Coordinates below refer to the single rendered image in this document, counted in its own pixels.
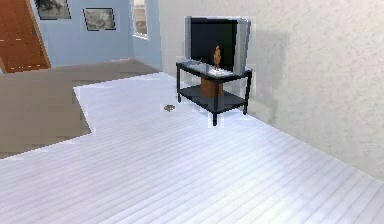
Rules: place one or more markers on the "small grey floor object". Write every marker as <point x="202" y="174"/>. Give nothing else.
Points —
<point x="169" y="107"/>

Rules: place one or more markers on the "brown wooden box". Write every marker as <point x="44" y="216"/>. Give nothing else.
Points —
<point x="211" y="88"/>

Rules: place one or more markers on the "black television stand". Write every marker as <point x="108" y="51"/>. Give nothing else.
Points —
<point x="233" y="76"/>

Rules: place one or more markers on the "brown figure statue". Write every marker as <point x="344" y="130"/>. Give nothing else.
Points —
<point x="217" y="58"/>

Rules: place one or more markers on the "grey television set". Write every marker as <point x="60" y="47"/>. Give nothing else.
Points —
<point x="213" y="36"/>

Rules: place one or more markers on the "white framed window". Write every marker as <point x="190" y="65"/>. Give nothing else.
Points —
<point x="140" y="16"/>

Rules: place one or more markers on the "brown wooden door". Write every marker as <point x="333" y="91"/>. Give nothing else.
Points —
<point x="18" y="36"/>

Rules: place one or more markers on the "small framed wall picture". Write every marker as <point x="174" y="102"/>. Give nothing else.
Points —
<point x="99" y="19"/>

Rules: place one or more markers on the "large framed wall picture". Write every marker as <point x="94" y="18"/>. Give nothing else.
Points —
<point x="52" y="8"/>

